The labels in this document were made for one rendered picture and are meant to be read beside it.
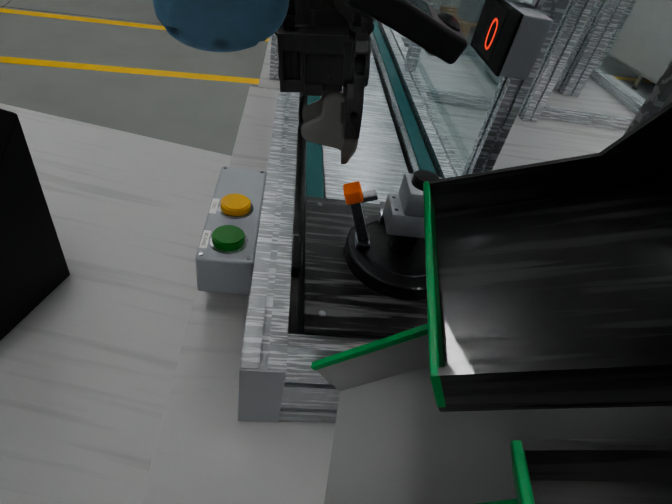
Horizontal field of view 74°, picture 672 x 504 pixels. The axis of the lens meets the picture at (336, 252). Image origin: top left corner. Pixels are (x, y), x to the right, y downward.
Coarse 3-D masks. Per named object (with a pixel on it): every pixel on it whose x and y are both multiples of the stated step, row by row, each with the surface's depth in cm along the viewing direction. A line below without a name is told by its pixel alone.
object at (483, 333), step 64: (640, 128) 22; (448, 192) 25; (512, 192) 25; (576, 192) 24; (640, 192) 23; (448, 256) 23; (512, 256) 22; (576, 256) 21; (640, 256) 20; (448, 320) 20; (512, 320) 19; (576, 320) 18; (640, 320) 17; (448, 384) 16; (512, 384) 15; (576, 384) 15; (640, 384) 14
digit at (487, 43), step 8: (496, 8) 56; (504, 8) 54; (496, 16) 56; (504, 16) 54; (488, 24) 58; (496, 24) 56; (488, 32) 58; (496, 32) 55; (488, 40) 58; (496, 40) 55; (480, 48) 60; (488, 48) 57; (488, 56) 57
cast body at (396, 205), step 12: (408, 180) 49; (420, 180) 48; (408, 192) 48; (420, 192) 48; (396, 204) 51; (408, 204) 48; (420, 204) 48; (384, 216) 53; (396, 216) 49; (408, 216) 49; (420, 216) 50; (396, 228) 50; (408, 228) 51; (420, 228) 51
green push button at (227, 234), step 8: (216, 232) 55; (224, 232) 55; (232, 232) 55; (240, 232) 55; (216, 240) 54; (224, 240) 54; (232, 240) 54; (240, 240) 54; (224, 248) 54; (232, 248) 54
